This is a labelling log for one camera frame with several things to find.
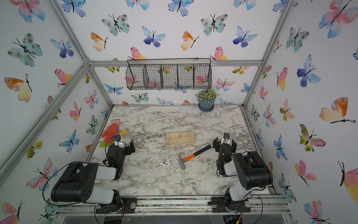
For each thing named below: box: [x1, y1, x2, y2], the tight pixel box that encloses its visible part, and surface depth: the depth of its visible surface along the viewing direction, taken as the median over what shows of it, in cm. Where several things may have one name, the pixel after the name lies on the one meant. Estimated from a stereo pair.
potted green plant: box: [198, 89, 217, 112], surface depth 111 cm
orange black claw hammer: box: [178, 144, 212, 170], surface depth 93 cm
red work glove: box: [101, 119, 121, 144], surface depth 107 cm
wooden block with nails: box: [165, 131, 196, 146], surface depth 98 cm
